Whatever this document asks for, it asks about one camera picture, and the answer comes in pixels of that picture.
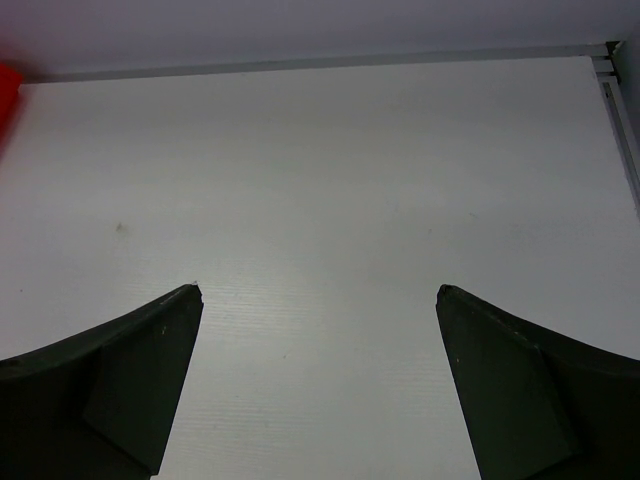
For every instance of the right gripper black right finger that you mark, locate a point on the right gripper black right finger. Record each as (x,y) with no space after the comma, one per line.
(538,404)

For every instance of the red divided plastic bin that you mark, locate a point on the red divided plastic bin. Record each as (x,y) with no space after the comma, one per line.
(10,101)

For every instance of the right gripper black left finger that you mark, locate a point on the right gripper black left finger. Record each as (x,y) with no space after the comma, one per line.
(100,404)

